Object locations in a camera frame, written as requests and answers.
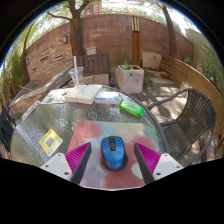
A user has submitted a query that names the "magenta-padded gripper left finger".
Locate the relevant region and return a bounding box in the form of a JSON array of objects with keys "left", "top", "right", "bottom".
[{"left": 39, "top": 142, "right": 93, "bottom": 185}]

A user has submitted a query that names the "clear plastic cup with straw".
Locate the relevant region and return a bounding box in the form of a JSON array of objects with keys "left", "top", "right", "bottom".
[{"left": 68, "top": 55, "right": 85, "bottom": 86}]

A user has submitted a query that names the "brown wicker chair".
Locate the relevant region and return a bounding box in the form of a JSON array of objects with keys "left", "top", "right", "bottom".
[{"left": 147, "top": 87, "right": 218, "bottom": 163}]

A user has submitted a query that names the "concrete planter with plant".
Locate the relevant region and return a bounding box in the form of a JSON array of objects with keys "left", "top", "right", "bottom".
[{"left": 116, "top": 62, "right": 145, "bottom": 95}]

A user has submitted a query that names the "yellow square card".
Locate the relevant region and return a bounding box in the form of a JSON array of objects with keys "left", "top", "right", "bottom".
[{"left": 39, "top": 128, "right": 64, "bottom": 158}]

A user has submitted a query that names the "curved wooden slat fence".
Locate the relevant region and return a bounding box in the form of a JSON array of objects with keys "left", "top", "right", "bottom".
[{"left": 160, "top": 54, "right": 224, "bottom": 141}]

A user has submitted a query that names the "small white book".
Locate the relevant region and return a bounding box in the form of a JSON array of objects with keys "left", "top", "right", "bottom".
[{"left": 94, "top": 90, "right": 122, "bottom": 105}]

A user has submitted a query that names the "white label strip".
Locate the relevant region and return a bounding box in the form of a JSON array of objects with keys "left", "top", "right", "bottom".
[{"left": 21, "top": 99, "right": 42, "bottom": 122}]

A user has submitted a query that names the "wooden lamp post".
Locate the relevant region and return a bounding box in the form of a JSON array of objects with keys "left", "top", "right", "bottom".
[{"left": 130, "top": 14, "right": 142, "bottom": 67}]

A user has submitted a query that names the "small white planter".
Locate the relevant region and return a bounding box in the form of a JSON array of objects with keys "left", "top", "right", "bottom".
[{"left": 179, "top": 81, "right": 193, "bottom": 92}]

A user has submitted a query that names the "beige stone block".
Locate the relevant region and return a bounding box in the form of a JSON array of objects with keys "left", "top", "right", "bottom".
[{"left": 141, "top": 51, "right": 163, "bottom": 71}]

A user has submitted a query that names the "forked tree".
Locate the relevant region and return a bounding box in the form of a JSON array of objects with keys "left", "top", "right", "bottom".
[{"left": 46, "top": 0, "right": 101, "bottom": 57}]

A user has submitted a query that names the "slender tree trunk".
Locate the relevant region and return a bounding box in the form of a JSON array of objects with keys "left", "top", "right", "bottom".
[{"left": 156, "top": 3, "right": 179, "bottom": 58}]

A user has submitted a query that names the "grey wall box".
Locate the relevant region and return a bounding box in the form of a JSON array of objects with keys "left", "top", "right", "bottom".
[{"left": 85, "top": 46, "right": 98, "bottom": 56}]

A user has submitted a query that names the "stone raised bed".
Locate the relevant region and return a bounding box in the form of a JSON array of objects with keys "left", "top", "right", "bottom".
[{"left": 9, "top": 66, "right": 76, "bottom": 108}]

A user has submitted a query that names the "dark wooden slatted chair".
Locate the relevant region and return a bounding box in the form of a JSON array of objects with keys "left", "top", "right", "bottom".
[{"left": 75, "top": 52, "right": 117, "bottom": 87}]

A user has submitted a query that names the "green packet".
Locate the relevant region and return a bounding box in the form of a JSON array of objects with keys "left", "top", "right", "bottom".
[{"left": 119, "top": 99, "right": 145, "bottom": 117}]

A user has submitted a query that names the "floral print mouse pad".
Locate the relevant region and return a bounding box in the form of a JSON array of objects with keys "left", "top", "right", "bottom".
[{"left": 66, "top": 119, "right": 162, "bottom": 190}]

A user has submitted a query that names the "blue computer mouse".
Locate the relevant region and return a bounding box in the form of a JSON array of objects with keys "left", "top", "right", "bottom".
[{"left": 100, "top": 135, "right": 129, "bottom": 171}]

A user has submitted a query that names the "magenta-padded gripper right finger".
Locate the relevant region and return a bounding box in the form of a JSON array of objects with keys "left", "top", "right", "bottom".
[{"left": 133, "top": 142, "right": 184, "bottom": 185}]

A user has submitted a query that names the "black metal chair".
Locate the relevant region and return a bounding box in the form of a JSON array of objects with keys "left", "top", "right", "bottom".
[{"left": 0, "top": 105, "right": 16, "bottom": 153}]

